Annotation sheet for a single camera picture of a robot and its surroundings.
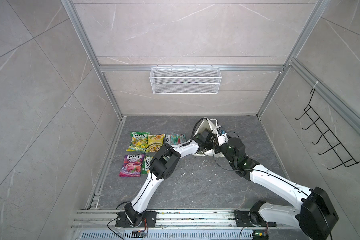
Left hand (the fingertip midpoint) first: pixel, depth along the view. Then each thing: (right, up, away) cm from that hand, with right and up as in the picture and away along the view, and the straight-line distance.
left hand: (218, 144), depth 98 cm
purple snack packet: (-55, -12, -8) cm, 57 cm away
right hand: (-6, +8, -18) cm, 21 cm away
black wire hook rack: (+44, 0, -34) cm, 56 cm away
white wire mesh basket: (-22, +43, +2) cm, 49 cm away
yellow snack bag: (-42, +1, 0) cm, 42 cm away
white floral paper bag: (-8, +13, -18) cm, 23 cm away
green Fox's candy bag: (-54, +1, +1) cm, 54 cm away
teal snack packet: (-29, +3, +3) cm, 29 cm away
